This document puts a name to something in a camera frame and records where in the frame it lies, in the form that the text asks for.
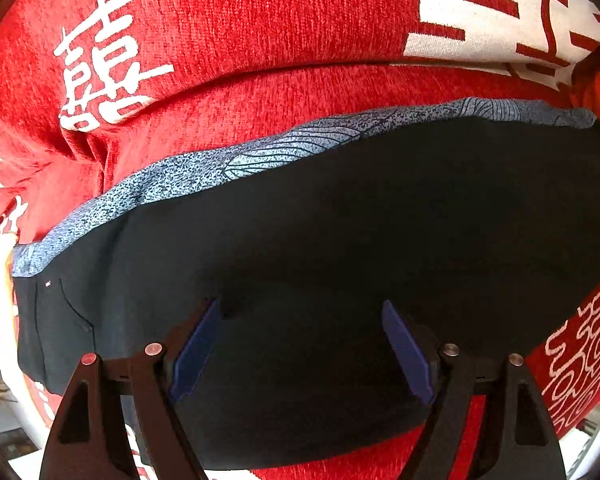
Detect red printed sofa cover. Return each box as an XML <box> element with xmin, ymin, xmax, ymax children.
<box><xmin>0</xmin><ymin>0</ymin><xmax>600</xmax><ymax>480</ymax></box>

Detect red printed cushion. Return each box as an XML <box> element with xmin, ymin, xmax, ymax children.
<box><xmin>524</xmin><ymin>269</ymin><xmax>600</xmax><ymax>438</ymax></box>

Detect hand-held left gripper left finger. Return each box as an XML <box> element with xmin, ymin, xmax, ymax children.
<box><xmin>39</xmin><ymin>298</ymin><xmax>224</xmax><ymax>480</ymax></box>

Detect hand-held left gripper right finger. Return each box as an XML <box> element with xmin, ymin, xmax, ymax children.
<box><xmin>381</xmin><ymin>299</ymin><xmax>567</xmax><ymax>480</ymax></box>

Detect black shorts with grey waistband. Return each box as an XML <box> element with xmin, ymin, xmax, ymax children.
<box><xmin>11</xmin><ymin>97</ymin><xmax>600</xmax><ymax>472</ymax></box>

